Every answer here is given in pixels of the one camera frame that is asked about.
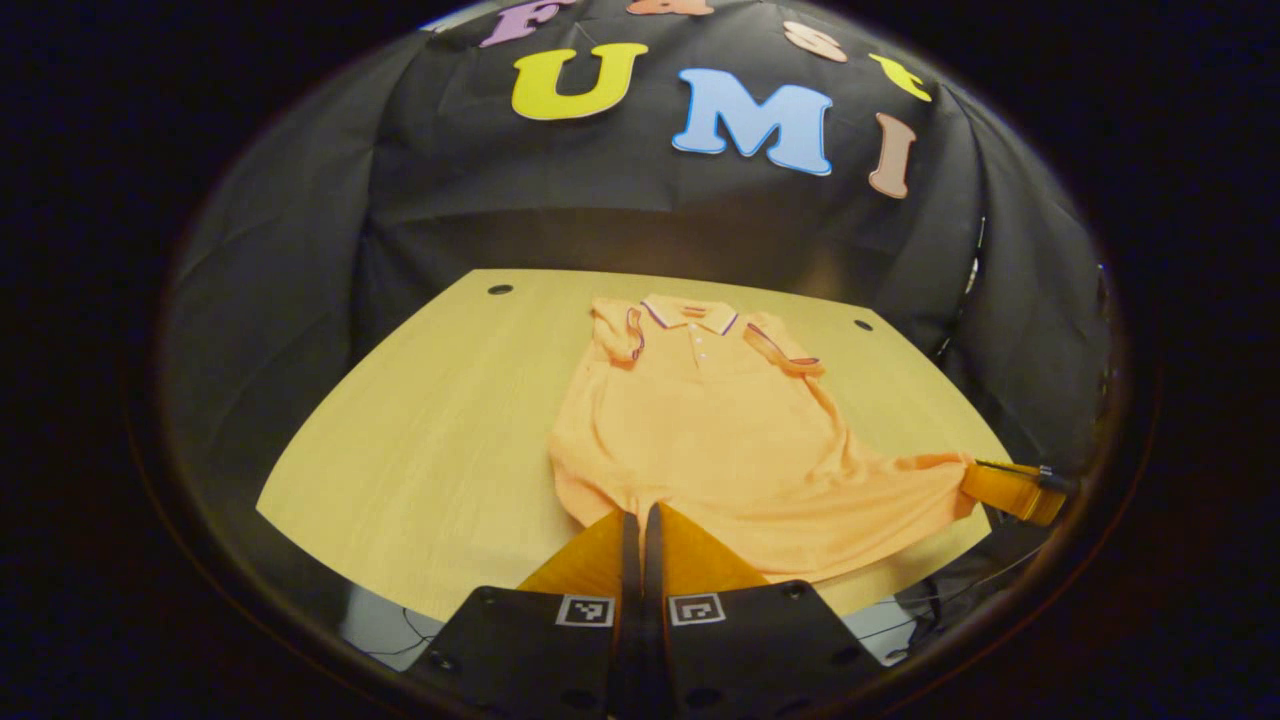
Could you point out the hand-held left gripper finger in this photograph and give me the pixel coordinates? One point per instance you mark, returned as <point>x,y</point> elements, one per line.
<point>630,570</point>
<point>652,570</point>

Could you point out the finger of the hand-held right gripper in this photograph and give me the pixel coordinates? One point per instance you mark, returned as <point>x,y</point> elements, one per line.
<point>1010,490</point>

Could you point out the orange T-shirt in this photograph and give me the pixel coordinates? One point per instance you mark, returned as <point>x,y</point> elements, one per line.
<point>720,450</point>

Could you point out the black backdrop cloth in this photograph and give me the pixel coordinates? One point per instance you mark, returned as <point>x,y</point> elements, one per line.
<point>600,210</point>

